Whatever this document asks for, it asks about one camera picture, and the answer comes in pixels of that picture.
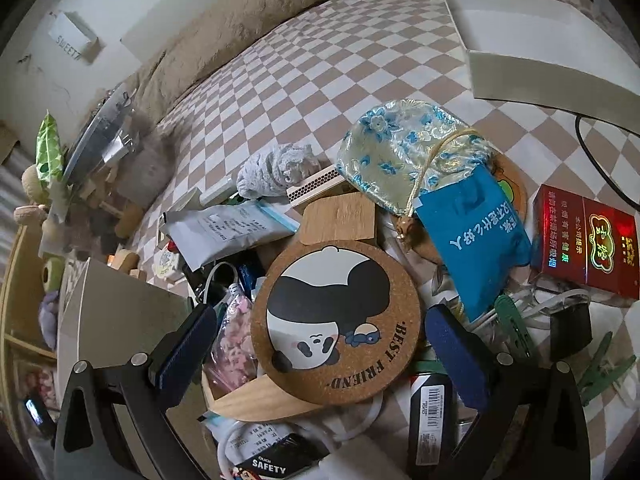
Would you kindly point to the beige wooden shelf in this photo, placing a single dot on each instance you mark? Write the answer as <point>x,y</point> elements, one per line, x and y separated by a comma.
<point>21,295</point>

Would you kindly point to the crumpled white grey cloth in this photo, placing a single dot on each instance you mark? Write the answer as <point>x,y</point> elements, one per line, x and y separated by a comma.
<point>270,173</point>

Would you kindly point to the purple plush toy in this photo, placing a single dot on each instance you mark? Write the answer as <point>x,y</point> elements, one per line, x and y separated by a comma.
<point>48,318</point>

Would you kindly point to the beige fuzzy blanket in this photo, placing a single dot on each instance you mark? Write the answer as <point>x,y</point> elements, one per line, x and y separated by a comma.
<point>223,30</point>

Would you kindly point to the green clothespin right side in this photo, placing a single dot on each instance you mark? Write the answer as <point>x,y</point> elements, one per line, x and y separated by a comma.
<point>601,374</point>

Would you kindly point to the avocado plush toy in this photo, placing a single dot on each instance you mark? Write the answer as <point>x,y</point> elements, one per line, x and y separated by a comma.
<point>52,274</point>

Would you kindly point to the harmonica wooden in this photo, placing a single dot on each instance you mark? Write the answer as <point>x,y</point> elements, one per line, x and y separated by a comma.
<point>325,182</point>

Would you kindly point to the green clothespin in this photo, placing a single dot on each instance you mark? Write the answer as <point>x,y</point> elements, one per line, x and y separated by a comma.
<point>601,374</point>
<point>520,343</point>

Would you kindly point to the white flat tray box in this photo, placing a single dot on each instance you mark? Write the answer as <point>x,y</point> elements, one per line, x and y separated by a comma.
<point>547,53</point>

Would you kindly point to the wall sign plaque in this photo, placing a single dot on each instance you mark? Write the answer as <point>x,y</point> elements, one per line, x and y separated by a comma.
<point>74,37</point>

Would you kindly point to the pink candy bag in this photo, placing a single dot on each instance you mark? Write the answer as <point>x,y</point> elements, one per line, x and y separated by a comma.
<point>232,361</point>

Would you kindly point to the blue printed sachet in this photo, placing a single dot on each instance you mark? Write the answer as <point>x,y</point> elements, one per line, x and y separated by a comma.
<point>478,235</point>

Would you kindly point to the teddy bear plush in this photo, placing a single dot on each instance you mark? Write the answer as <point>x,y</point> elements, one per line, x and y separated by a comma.
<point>36,214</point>

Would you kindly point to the black charger block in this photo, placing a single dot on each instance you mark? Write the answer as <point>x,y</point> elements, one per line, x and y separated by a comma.
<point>570,331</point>

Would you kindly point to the red cigarette box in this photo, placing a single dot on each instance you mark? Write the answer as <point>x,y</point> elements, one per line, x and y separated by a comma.
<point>584,242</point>

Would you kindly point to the panda cork coaster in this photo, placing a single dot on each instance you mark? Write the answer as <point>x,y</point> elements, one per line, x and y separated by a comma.
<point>335,323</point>

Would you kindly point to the small wooden square board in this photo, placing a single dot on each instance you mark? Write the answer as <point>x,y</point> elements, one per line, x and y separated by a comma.
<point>349,216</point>

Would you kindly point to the floral brocade pouch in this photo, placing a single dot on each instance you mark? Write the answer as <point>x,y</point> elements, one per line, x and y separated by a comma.
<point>402,148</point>

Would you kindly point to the white printed paper packet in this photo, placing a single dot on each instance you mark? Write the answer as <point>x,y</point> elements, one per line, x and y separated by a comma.
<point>207,235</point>

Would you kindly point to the clear plastic storage bin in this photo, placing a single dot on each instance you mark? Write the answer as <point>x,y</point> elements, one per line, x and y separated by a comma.
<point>100,189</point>

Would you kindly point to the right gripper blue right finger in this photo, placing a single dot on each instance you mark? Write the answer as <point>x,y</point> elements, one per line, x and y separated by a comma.
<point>464,356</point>

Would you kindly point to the safety label card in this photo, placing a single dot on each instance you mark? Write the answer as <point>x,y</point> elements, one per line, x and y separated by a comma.
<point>281,460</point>

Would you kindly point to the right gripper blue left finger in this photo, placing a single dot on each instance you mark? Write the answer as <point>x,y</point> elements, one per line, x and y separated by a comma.
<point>180,354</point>

